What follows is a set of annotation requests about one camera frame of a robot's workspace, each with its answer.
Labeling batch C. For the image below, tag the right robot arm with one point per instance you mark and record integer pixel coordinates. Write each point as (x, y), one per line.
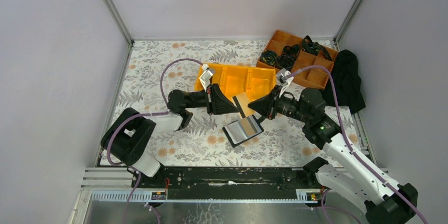
(381, 198)

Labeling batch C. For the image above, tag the wooden compartment organizer tray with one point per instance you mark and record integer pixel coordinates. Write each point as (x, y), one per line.
(281, 38)

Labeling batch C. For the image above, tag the black rolled tie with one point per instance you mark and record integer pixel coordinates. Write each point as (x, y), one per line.
(291, 51)

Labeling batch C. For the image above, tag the black leather card holder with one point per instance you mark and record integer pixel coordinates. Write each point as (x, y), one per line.
(242, 130)

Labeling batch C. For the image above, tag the tan credit card in holder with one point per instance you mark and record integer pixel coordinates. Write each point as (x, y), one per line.
(250, 126)

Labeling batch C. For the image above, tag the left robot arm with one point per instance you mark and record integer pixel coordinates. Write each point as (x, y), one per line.
(128, 137)

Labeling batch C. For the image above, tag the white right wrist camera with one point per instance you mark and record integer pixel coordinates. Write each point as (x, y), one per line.
(284, 79)

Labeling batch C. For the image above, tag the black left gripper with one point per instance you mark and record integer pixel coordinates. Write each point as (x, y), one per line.
(211, 99)

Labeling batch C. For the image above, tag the black cloth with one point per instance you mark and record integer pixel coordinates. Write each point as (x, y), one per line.
(347, 81)

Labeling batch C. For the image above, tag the blue yellow rolled tie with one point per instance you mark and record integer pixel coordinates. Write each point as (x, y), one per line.
(269, 57)

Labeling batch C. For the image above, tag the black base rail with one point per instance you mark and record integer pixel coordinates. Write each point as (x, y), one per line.
(230, 183)

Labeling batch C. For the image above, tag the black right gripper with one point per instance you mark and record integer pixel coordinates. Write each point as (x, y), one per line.
(275, 100)

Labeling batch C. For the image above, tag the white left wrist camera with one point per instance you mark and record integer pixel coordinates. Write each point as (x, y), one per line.
(206, 78)

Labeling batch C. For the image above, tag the dark green rolled tie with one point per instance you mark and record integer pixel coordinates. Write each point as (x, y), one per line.
(314, 48)

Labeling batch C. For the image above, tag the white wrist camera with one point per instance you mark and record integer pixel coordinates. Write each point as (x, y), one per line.
(284, 79)
(206, 78)

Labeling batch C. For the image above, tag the dark floral rolled tie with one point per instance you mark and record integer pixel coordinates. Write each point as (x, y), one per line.
(285, 62)

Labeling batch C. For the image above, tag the yellow plastic divided bin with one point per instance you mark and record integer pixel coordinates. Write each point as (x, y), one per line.
(254, 81)

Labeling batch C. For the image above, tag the floral patterned table mat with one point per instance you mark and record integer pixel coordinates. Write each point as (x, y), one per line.
(157, 67)

